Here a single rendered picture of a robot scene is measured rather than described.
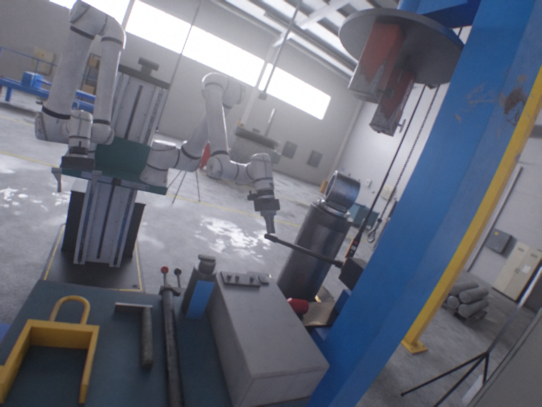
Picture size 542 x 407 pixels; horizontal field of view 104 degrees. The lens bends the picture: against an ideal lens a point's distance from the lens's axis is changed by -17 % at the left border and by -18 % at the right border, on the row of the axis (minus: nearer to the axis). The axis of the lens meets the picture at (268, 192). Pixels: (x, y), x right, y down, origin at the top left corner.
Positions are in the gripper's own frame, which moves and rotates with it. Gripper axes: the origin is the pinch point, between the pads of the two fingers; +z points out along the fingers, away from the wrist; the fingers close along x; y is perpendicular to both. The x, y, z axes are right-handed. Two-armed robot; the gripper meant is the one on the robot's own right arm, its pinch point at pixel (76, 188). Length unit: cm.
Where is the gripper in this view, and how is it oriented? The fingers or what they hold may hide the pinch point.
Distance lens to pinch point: 130.5
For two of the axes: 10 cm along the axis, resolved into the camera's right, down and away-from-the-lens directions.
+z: -0.1, 10.0, -0.3
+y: -6.7, 0.2, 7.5
